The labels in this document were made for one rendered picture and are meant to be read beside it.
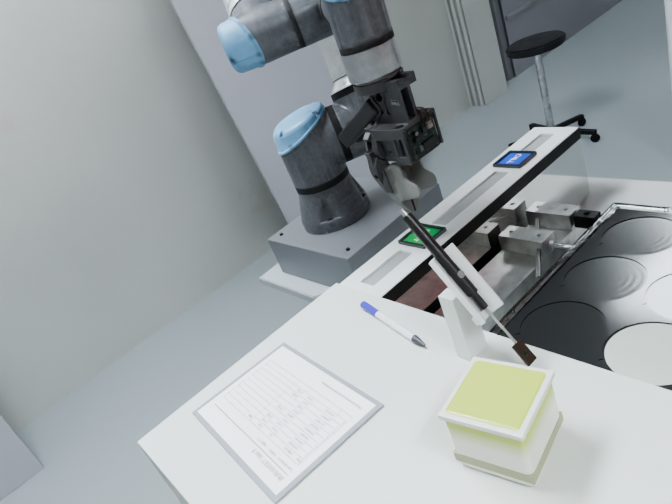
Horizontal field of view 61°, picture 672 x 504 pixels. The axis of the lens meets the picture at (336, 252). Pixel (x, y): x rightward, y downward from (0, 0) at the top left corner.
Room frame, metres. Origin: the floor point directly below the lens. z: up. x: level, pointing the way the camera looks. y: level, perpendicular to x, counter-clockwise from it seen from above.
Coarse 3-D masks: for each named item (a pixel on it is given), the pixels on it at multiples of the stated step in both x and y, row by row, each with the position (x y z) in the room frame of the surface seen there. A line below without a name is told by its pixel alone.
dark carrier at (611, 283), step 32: (608, 224) 0.71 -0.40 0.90; (640, 224) 0.68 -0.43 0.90; (576, 256) 0.67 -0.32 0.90; (608, 256) 0.64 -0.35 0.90; (640, 256) 0.62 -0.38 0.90; (544, 288) 0.63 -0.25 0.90; (576, 288) 0.61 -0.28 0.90; (608, 288) 0.58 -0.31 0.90; (640, 288) 0.56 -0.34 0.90; (512, 320) 0.59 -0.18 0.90; (544, 320) 0.57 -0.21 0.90; (576, 320) 0.55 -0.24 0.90; (608, 320) 0.53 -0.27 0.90; (640, 320) 0.51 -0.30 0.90; (576, 352) 0.50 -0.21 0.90
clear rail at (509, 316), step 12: (612, 204) 0.76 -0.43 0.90; (600, 216) 0.74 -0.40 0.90; (588, 228) 0.72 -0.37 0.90; (576, 240) 0.71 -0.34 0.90; (564, 264) 0.67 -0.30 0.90; (552, 276) 0.65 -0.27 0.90; (540, 288) 0.64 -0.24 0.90; (528, 300) 0.62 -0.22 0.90; (516, 312) 0.61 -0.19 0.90; (504, 324) 0.59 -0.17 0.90
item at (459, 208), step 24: (528, 144) 0.97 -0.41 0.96; (552, 144) 0.93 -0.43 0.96; (504, 168) 0.91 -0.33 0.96; (528, 168) 0.87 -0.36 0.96; (456, 192) 0.90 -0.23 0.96; (480, 192) 0.87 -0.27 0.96; (432, 216) 0.85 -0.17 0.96; (456, 216) 0.81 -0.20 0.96; (384, 264) 0.76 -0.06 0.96; (408, 264) 0.73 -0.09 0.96; (360, 288) 0.72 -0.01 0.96; (384, 288) 0.69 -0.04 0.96
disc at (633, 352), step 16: (624, 336) 0.49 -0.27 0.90; (640, 336) 0.48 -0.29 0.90; (656, 336) 0.47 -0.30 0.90; (608, 352) 0.48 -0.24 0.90; (624, 352) 0.47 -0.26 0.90; (640, 352) 0.46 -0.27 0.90; (656, 352) 0.45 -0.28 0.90; (624, 368) 0.45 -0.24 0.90; (640, 368) 0.44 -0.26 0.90; (656, 368) 0.43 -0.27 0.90; (656, 384) 0.41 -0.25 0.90
